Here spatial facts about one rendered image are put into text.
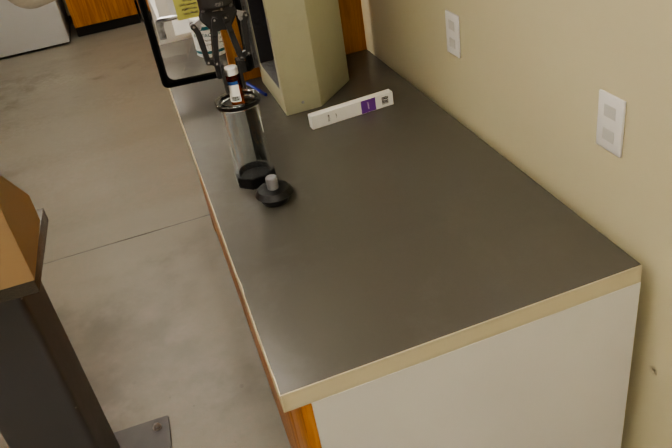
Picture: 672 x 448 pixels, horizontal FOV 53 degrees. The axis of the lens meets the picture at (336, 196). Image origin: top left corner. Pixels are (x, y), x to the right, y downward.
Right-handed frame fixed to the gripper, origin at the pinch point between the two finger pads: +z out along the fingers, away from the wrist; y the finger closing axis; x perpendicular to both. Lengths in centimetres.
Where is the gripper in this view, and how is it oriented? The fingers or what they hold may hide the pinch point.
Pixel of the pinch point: (232, 75)
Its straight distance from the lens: 161.7
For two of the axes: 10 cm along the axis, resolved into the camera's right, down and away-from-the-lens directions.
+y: 9.4, -2.8, 2.1
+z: 1.4, 8.5, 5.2
